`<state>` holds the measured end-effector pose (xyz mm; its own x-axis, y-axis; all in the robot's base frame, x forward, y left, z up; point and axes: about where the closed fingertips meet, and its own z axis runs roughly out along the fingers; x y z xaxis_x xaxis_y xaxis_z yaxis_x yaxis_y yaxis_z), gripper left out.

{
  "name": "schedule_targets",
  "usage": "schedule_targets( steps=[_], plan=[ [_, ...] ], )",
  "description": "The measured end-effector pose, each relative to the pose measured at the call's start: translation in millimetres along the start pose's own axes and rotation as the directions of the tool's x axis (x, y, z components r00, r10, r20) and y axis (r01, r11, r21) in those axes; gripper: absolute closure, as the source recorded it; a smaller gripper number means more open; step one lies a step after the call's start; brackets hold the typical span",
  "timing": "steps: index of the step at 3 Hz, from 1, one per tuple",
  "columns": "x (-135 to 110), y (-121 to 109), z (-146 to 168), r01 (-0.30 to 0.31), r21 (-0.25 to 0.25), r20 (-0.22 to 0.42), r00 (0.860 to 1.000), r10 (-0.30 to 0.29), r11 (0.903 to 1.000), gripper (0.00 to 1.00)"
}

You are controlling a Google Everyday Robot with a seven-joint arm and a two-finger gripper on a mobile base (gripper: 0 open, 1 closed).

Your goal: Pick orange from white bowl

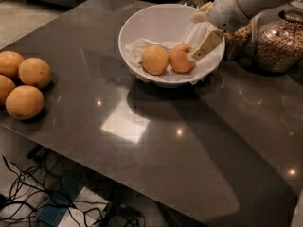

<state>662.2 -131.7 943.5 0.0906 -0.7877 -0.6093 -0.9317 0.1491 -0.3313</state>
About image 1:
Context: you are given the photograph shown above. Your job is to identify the glass jar of nuts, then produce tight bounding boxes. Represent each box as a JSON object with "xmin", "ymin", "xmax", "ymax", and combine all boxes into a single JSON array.
[{"xmin": 224, "ymin": 23, "xmax": 252, "ymax": 60}]

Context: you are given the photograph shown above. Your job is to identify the orange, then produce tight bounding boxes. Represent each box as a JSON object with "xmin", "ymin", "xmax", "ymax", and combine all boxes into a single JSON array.
[
  {"xmin": 141, "ymin": 45, "xmax": 169, "ymax": 76},
  {"xmin": 0, "ymin": 51, "xmax": 25, "ymax": 79},
  {"xmin": 6, "ymin": 85, "xmax": 45, "ymax": 120},
  {"xmin": 169, "ymin": 44, "xmax": 195, "ymax": 73},
  {"xmin": 0, "ymin": 75, "xmax": 15, "ymax": 106},
  {"xmin": 18, "ymin": 58, "xmax": 52, "ymax": 89}
]

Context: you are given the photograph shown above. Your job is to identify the white bowl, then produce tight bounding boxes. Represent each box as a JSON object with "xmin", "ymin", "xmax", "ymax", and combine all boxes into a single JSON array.
[{"xmin": 118, "ymin": 4, "xmax": 225, "ymax": 88}]

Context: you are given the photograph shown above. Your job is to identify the black cables on floor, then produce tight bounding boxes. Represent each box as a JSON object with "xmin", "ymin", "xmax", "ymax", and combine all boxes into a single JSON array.
[{"xmin": 0, "ymin": 148, "xmax": 146, "ymax": 227}]

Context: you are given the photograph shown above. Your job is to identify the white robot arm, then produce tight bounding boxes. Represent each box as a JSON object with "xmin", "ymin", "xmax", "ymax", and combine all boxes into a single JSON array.
[{"xmin": 187, "ymin": 0, "xmax": 294, "ymax": 61}]

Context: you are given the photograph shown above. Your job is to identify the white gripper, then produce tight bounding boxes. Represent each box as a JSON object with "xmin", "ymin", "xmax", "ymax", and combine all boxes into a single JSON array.
[{"xmin": 187, "ymin": 0, "xmax": 246, "ymax": 61}]

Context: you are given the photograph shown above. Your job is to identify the orange on table bottom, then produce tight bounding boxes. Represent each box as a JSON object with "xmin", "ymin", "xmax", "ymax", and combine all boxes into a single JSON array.
[{"xmin": 6, "ymin": 85, "xmax": 45, "ymax": 120}]

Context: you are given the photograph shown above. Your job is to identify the white paper liner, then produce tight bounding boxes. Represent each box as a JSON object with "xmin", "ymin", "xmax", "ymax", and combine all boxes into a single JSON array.
[{"xmin": 124, "ymin": 19, "xmax": 225, "ymax": 86}]

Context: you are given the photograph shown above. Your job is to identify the glass jar of cereal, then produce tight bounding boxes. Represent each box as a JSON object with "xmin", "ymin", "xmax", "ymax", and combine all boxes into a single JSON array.
[{"xmin": 254, "ymin": 9, "xmax": 303, "ymax": 74}]

